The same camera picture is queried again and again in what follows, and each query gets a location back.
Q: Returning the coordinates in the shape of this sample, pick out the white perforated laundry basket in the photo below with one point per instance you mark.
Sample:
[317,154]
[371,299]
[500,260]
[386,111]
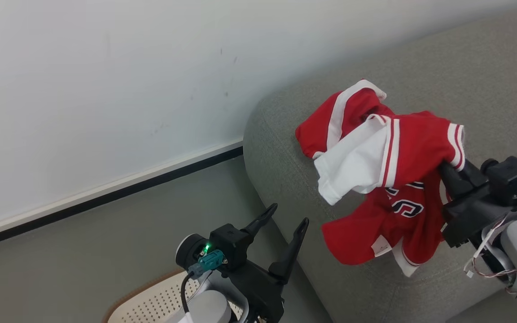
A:
[151,305]

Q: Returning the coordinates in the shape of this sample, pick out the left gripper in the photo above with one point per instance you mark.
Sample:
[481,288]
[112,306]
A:
[260,289]

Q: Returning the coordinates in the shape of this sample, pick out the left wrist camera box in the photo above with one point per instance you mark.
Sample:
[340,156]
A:
[229,240]

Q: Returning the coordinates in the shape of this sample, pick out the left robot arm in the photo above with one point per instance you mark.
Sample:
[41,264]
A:
[209,309]

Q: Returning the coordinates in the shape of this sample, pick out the white black baseboard strip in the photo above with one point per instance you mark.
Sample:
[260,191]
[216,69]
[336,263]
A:
[106,190]

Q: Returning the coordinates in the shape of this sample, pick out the red white sports jersey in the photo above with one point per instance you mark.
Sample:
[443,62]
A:
[411,148]

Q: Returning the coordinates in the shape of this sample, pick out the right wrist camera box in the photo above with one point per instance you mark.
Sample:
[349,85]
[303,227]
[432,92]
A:
[510,175]

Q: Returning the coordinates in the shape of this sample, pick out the grey fabric sofa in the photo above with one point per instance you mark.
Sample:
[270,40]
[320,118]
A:
[375,287]

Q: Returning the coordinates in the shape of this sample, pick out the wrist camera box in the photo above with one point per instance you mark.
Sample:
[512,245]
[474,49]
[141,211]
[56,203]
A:
[510,175]
[229,240]

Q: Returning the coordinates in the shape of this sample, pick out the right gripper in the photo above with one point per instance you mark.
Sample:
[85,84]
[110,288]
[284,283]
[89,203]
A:
[469,215]

